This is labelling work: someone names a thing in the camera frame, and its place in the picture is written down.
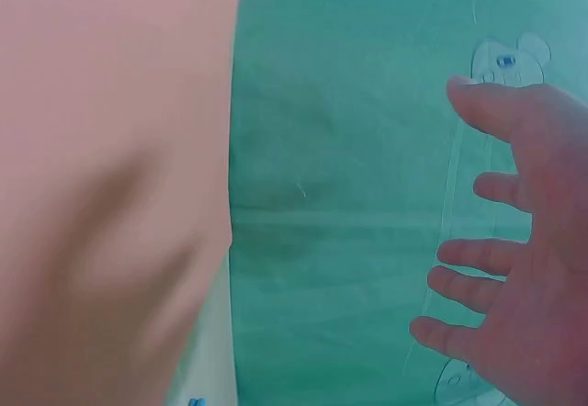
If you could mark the person's right hand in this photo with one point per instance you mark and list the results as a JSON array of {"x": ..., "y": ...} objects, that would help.
[{"x": 551, "y": 250}]

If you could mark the person's right thumb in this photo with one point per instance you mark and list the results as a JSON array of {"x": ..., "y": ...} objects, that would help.
[{"x": 489, "y": 105}]

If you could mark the small blue clip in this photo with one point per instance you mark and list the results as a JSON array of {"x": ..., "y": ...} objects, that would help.
[{"x": 197, "y": 402}]

